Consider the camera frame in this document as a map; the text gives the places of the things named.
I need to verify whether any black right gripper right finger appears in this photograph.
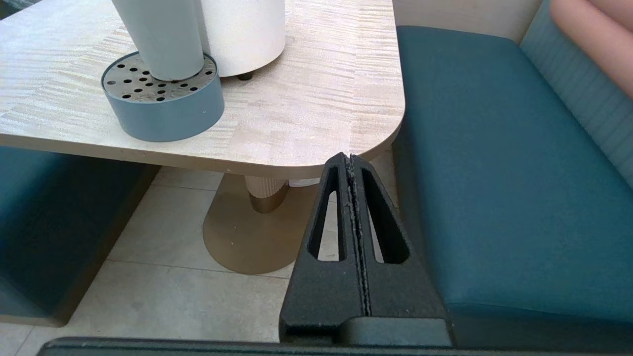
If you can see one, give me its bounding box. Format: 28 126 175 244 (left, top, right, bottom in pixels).
350 154 449 320

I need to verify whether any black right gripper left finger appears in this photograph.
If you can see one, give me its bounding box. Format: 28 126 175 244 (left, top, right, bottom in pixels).
279 152 370 345

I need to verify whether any grey-blue plastic cup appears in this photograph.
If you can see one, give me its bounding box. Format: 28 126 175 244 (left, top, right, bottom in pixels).
111 0 205 82

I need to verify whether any blue ribbed bench sofa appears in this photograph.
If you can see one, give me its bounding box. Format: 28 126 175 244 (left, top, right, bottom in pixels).
393 0 633 353
0 146 162 328

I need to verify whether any large round perforated drip tray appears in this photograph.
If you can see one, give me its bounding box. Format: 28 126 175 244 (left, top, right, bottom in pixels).
101 51 225 143

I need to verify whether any clear water dispenser white base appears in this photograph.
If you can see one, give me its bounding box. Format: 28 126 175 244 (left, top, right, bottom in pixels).
197 0 286 81

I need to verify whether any pink bolster cushion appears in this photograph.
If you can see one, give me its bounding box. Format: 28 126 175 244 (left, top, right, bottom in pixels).
549 0 633 100

